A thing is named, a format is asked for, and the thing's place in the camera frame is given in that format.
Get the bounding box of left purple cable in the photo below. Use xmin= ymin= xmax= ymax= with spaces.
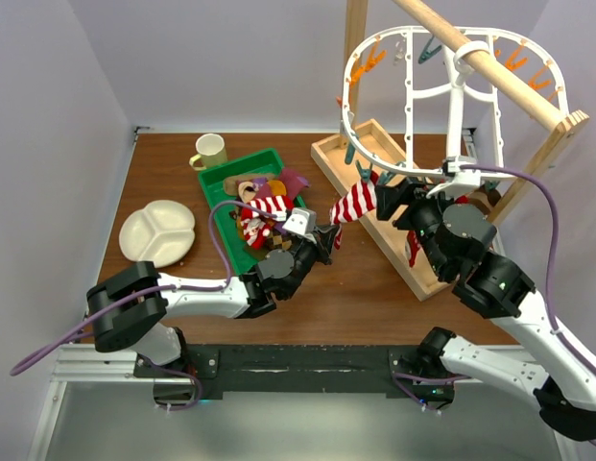
xmin=9 ymin=199 xmax=287 ymax=376

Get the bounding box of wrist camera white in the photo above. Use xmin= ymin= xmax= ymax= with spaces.
xmin=282 ymin=207 xmax=317 ymax=242
xmin=426 ymin=156 xmax=482 ymax=199

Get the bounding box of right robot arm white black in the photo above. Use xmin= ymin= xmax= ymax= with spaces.
xmin=374 ymin=178 xmax=596 ymax=444

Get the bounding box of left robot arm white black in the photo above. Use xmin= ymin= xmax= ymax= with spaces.
xmin=86 ymin=225 xmax=341 ymax=352

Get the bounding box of green plastic tray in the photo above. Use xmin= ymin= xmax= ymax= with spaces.
xmin=199 ymin=149 xmax=285 ymax=275

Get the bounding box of teal plastic clothes peg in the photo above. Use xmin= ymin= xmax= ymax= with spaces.
xmin=355 ymin=160 xmax=378 ymax=182

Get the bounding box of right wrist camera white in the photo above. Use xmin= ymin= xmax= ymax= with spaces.
xmin=426 ymin=156 xmax=482 ymax=199

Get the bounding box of wooden hanger stand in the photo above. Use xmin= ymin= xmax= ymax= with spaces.
xmin=310 ymin=0 xmax=591 ymax=303

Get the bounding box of cream divided plate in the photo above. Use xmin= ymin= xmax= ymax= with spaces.
xmin=119 ymin=200 xmax=196 ymax=268

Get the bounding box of aluminium frame rail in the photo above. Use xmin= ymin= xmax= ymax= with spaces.
xmin=27 ymin=344 xmax=191 ymax=460

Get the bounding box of red white striped sock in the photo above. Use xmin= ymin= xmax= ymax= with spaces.
xmin=238 ymin=195 xmax=294 ymax=249
xmin=329 ymin=179 xmax=377 ymax=224

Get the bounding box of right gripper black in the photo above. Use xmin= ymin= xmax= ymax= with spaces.
xmin=372 ymin=175 xmax=460 ymax=277

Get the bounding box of cream yellow mug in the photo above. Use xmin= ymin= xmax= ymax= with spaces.
xmin=189 ymin=133 xmax=227 ymax=171

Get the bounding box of white round clip hanger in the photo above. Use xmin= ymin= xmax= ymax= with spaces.
xmin=339 ymin=26 xmax=568 ymax=182

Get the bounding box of brown striped sock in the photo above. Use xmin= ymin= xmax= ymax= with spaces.
xmin=469 ymin=189 xmax=501 ymax=214

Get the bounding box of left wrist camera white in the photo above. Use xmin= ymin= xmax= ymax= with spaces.
xmin=282 ymin=207 xmax=317 ymax=242

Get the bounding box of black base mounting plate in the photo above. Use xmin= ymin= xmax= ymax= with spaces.
xmin=133 ymin=343 xmax=456 ymax=409

